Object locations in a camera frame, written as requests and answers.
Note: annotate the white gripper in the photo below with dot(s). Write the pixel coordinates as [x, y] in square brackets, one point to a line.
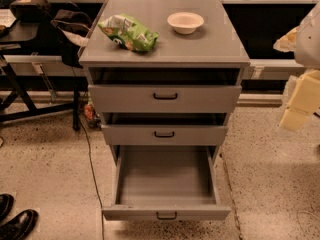
[309, 42]

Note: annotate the grey bottom drawer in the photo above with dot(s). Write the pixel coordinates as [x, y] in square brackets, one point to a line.
[165, 183]

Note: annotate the grey drawer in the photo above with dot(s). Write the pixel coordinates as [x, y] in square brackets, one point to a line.
[166, 90]
[186, 129]
[165, 183]

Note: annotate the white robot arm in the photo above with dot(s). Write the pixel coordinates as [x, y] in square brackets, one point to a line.
[304, 42]

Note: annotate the grey drawer cabinet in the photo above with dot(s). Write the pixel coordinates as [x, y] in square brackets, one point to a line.
[213, 45]

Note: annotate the grey middle drawer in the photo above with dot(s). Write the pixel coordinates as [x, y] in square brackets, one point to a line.
[186, 129]

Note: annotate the grey top drawer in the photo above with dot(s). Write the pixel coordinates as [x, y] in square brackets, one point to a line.
[166, 90]

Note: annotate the white paper bowl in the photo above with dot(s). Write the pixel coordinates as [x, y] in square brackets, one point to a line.
[185, 22]

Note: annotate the green chip bag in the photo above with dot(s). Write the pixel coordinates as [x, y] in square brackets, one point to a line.
[128, 33]

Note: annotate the red object behind cabinet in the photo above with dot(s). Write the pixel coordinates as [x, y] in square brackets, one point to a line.
[92, 118]

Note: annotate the black bag on table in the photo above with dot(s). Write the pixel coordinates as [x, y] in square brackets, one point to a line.
[30, 10]

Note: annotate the black folding table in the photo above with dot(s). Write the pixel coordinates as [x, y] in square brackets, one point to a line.
[12, 40]

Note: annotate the black left shoe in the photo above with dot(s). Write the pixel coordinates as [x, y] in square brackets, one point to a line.
[6, 204]

